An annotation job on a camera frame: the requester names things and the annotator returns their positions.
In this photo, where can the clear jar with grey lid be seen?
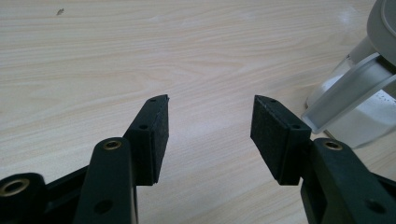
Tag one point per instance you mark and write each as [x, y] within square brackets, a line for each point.
[358, 81]

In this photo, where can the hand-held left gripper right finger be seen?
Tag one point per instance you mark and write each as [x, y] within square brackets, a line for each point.
[277, 140]

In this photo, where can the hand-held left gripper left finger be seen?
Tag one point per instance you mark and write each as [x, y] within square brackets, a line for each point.
[151, 140]

